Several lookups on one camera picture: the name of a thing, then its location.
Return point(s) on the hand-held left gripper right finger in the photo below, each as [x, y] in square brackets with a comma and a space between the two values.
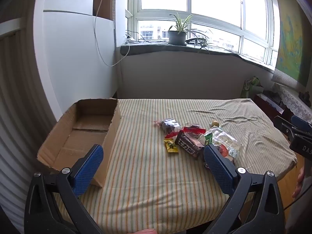
[219, 170]

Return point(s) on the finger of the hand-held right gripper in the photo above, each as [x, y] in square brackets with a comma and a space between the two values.
[282, 124]
[301, 121]

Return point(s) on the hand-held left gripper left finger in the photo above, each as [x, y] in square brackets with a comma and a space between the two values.
[90, 163]

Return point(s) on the clear cracker packet green label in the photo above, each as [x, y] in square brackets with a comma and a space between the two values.
[224, 139]

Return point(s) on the dark brown chocolate bar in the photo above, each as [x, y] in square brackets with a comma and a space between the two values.
[189, 145]

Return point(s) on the brown cardboard box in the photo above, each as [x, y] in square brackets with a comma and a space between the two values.
[90, 117]

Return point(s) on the yellow jelly cup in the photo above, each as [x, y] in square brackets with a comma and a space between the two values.
[215, 123]

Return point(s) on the dark cake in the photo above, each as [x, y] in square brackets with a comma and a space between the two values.
[195, 128]
[169, 124]

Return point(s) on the yellow candy packet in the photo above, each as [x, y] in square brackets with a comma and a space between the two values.
[171, 146]

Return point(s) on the person's right hand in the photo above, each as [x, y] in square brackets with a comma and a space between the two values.
[298, 185]

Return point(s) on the person's left hand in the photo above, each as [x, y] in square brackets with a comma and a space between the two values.
[146, 231]

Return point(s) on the white lace cloth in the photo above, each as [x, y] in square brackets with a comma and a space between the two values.
[297, 102]

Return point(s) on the dark red box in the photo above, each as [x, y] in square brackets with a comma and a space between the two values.
[265, 104]

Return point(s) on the green paper bag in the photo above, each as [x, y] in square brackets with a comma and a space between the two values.
[251, 85]

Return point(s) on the striped table cloth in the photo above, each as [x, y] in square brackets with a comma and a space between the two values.
[158, 187]

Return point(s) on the white slatted panel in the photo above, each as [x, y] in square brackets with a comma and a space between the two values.
[19, 102]

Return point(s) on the white cabinet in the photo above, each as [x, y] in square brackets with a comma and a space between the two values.
[73, 53]

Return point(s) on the small trailing plant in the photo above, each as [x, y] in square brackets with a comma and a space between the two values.
[203, 42]

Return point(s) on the white power strip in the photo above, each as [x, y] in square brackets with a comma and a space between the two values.
[129, 40]

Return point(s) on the spider plant in grey pot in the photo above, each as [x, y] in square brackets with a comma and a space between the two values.
[176, 37]

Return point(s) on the wall map poster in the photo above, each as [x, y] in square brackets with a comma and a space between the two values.
[292, 41]

